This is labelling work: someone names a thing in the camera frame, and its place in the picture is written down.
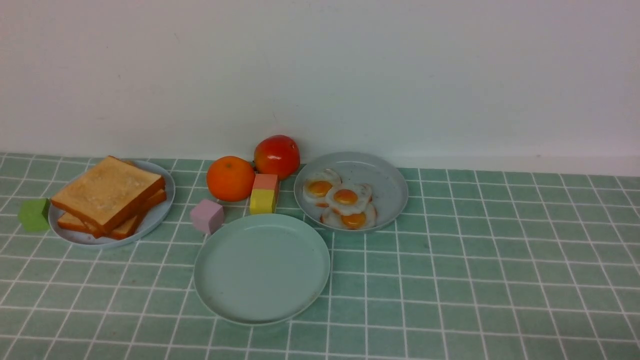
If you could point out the green foam cube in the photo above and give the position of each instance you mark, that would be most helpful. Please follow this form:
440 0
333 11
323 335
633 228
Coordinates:
33 215

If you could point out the yellow foam cube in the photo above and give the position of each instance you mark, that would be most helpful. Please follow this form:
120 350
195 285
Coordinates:
263 201

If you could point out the grey egg plate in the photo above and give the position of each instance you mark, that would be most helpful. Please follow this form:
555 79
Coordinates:
390 189

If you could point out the pink foam cube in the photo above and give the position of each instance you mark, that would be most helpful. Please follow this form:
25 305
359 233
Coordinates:
207 216

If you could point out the salmon foam cube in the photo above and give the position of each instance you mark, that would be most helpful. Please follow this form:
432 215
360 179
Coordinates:
267 182

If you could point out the red tomato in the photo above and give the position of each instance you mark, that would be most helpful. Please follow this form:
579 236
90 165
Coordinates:
278 155

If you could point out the green centre plate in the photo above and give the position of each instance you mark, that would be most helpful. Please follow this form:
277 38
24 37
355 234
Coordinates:
261 269

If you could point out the light blue bread plate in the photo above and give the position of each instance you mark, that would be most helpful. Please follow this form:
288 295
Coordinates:
153 218

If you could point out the fried egg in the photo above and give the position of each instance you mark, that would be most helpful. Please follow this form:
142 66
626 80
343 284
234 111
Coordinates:
349 198
318 184
359 221

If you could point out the toast slice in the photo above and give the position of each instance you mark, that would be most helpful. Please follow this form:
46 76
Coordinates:
108 193
69 222
148 204

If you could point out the orange fruit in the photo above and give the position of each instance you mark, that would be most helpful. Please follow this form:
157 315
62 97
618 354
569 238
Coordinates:
230 179

